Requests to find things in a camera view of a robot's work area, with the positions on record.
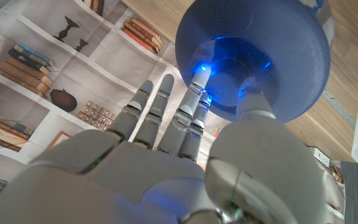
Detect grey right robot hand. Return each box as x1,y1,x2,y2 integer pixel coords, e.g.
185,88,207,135
0,64,331,224

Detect dark blue pitcher lid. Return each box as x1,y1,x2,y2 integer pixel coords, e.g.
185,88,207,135
175,0,332,123

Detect printed bookshelf backdrop cloth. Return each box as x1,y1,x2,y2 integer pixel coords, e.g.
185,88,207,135
0,0,223,215

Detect white wall power outlet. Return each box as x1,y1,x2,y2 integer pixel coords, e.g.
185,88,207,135
309,146,331,168

